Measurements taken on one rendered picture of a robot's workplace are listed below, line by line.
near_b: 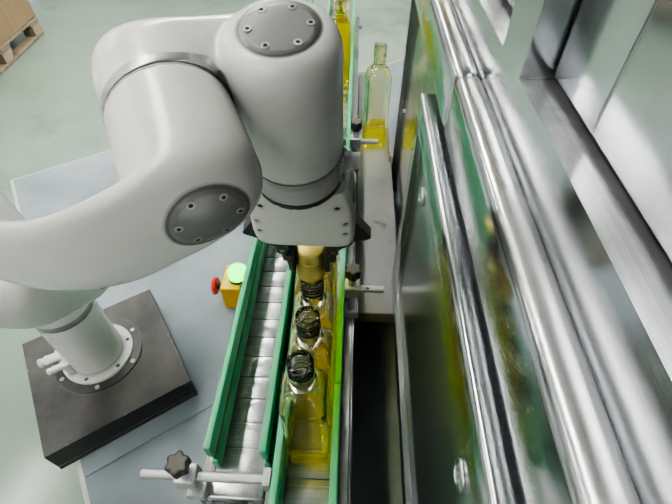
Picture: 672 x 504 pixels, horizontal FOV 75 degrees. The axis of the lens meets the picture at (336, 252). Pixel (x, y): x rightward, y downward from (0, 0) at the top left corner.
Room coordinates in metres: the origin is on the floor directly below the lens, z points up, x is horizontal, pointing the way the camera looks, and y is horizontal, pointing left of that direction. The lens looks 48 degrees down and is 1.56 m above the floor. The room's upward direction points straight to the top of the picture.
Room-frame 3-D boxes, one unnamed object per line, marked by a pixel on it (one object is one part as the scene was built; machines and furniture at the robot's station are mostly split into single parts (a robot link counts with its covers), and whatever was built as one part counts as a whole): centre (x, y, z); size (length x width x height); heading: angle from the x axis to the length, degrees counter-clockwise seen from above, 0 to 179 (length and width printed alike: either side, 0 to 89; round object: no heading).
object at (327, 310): (0.34, 0.03, 0.99); 0.06 x 0.06 x 0.21; 87
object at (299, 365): (0.22, 0.04, 1.12); 0.03 x 0.03 x 0.05
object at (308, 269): (0.34, 0.03, 1.17); 0.04 x 0.04 x 0.04
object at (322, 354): (0.28, 0.03, 0.99); 0.06 x 0.06 x 0.21; 87
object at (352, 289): (0.46, -0.05, 0.94); 0.07 x 0.04 x 0.13; 88
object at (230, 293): (0.59, 0.21, 0.79); 0.07 x 0.07 x 0.07; 88
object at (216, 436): (1.06, 0.13, 0.93); 1.75 x 0.01 x 0.08; 178
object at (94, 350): (0.40, 0.46, 0.89); 0.16 x 0.13 x 0.15; 120
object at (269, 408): (1.06, 0.06, 0.93); 1.75 x 0.01 x 0.08; 178
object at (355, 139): (0.91, -0.07, 0.94); 0.07 x 0.04 x 0.13; 88
